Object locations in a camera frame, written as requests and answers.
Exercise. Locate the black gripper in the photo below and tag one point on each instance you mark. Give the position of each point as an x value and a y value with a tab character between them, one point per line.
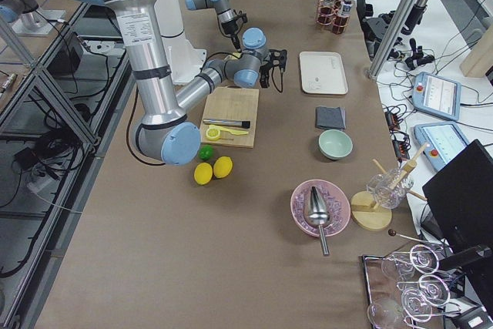
229	27
265	72

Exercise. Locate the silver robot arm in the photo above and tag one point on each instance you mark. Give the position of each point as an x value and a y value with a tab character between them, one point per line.
164	133

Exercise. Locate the cream rabbit tray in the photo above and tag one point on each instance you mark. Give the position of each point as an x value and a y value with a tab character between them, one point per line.
322	73

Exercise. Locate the metal tray with glasses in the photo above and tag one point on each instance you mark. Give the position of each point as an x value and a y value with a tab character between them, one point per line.
407	288

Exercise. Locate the wooden cutting board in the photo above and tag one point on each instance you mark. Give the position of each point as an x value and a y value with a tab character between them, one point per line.
233	104

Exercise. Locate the metal rod with black tip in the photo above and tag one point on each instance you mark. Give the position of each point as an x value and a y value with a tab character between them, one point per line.
243	124

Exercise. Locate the yellow plastic knife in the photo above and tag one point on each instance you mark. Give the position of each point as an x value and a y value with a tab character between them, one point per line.
235	132

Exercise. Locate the grey folded cloth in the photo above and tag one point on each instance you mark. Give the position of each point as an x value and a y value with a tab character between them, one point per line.
330	117

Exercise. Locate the half lemon slice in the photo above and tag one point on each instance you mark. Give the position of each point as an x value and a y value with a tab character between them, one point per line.
213	134

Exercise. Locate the green lime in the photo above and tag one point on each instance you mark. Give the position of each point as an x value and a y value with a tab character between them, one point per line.
206	152

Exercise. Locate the tea bottle three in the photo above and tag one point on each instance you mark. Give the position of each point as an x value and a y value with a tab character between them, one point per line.
342	17

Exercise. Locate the mint green bowl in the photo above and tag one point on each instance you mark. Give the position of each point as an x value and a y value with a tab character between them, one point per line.
335	144

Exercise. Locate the yellow lemon right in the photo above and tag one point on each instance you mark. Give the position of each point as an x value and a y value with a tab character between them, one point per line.
222	167

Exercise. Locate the yellow lemon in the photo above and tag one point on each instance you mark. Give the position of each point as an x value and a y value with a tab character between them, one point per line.
203	173
222	167

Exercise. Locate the yellow lemon left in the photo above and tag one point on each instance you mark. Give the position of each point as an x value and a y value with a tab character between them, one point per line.
203	173

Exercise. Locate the pink bowl with ice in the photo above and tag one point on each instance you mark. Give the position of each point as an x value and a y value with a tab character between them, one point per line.
337	203

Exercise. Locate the metal scoop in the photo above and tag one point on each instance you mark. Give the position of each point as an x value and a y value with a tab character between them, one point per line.
316	215

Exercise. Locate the clear glass mug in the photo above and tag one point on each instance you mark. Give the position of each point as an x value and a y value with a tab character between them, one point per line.
386	195

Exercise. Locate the blue teach pendant far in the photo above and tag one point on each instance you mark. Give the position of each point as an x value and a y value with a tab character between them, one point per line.
437	96

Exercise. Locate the blue teach pendant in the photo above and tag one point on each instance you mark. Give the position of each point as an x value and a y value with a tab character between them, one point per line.
445	140
437	96

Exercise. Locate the blue teach pendant near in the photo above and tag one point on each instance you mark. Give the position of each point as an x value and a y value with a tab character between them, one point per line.
445	140

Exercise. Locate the black monitor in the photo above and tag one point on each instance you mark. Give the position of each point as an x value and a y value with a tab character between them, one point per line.
460	198

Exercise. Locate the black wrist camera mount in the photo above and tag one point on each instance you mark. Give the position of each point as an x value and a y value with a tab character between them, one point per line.
241	17
278	58

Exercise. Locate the copper wire bottle rack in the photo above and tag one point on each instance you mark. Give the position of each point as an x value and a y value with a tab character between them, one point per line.
325	22

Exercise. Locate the aluminium frame post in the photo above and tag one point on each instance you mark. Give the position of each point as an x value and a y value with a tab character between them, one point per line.
380	57

